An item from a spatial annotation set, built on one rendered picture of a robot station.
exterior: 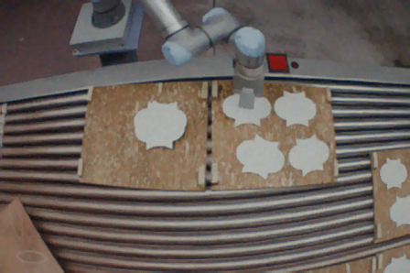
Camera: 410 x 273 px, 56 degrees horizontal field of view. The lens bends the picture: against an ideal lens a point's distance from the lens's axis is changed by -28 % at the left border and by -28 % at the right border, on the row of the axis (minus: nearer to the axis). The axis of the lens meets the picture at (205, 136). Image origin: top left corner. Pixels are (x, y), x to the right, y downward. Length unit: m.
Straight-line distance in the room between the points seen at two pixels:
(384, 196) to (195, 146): 0.70
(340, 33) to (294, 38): 0.39
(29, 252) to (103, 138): 0.55
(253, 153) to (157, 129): 0.29
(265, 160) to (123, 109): 0.47
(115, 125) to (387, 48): 2.12
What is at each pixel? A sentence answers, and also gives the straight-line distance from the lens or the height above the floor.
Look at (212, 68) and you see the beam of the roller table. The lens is 1.67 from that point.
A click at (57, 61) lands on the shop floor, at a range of 3.02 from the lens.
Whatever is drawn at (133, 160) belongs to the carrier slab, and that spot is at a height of 0.94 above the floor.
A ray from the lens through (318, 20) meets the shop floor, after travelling 3.08.
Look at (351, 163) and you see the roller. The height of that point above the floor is 0.92.
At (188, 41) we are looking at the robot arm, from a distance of 1.24.
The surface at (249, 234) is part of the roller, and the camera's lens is 1.46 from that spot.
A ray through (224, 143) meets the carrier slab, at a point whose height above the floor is 0.94.
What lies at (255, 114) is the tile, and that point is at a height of 0.94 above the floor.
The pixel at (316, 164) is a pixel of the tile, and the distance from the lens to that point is 1.52.
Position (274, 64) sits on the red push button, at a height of 0.93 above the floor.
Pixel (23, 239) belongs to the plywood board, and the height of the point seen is 1.04.
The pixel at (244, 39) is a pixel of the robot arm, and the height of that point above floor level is 1.34.
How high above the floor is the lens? 2.34
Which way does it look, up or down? 66 degrees down
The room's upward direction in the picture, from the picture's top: 4 degrees counter-clockwise
